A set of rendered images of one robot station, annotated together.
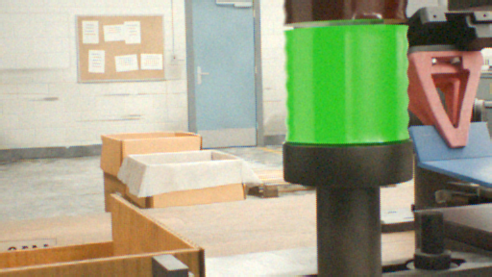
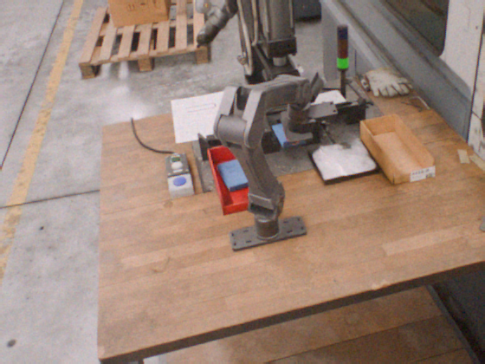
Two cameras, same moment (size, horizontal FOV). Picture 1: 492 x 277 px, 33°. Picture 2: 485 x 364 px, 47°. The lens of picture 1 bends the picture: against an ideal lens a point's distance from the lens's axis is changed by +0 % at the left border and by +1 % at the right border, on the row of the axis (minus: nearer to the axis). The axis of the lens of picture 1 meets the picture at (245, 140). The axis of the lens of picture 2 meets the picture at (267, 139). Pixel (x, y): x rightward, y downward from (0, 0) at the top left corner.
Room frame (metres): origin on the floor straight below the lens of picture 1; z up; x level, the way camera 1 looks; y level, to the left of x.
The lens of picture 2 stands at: (1.95, 0.00, 1.92)
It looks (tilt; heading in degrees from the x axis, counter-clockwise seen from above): 34 degrees down; 191
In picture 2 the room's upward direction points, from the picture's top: 6 degrees counter-clockwise
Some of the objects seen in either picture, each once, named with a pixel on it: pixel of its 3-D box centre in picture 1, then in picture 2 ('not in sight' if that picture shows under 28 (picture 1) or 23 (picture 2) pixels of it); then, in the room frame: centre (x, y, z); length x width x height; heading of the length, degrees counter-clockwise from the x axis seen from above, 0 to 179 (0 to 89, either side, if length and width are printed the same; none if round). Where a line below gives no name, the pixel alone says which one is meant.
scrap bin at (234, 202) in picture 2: not in sight; (235, 176); (0.71, -0.34, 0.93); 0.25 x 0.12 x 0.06; 21
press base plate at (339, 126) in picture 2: not in sight; (287, 130); (0.40, -0.22, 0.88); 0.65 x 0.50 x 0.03; 111
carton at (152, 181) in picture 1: (186, 205); not in sight; (4.19, 0.31, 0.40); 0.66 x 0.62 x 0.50; 18
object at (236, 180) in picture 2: not in sight; (234, 172); (0.68, -0.35, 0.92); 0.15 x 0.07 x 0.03; 28
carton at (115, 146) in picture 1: (152, 184); not in sight; (4.77, 0.55, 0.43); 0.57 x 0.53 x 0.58; 22
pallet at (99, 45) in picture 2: not in sight; (148, 32); (-2.37, -1.76, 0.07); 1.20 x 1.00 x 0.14; 14
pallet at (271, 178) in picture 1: (309, 181); not in sight; (7.31, -0.57, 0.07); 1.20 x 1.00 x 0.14; 109
